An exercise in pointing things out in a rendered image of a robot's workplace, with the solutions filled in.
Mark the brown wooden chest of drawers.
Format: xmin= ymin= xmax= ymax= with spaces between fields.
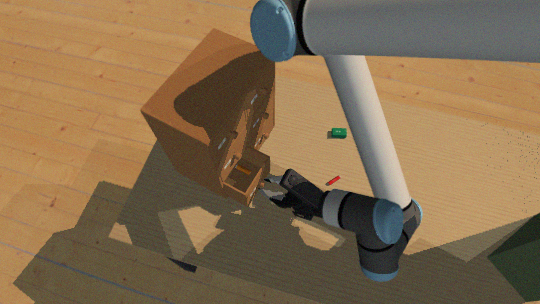
xmin=140 ymin=28 xmax=271 ymax=199

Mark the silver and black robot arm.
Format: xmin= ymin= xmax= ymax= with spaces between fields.
xmin=250 ymin=0 xmax=540 ymax=282

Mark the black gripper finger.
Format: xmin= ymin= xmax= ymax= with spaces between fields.
xmin=264 ymin=175 xmax=283 ymax=184
xmin=258 ymin=188 xmax=292 ymax=208

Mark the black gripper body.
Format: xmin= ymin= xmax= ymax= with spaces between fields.
xmin=285 ymin=190 xmax=330 ymax=221

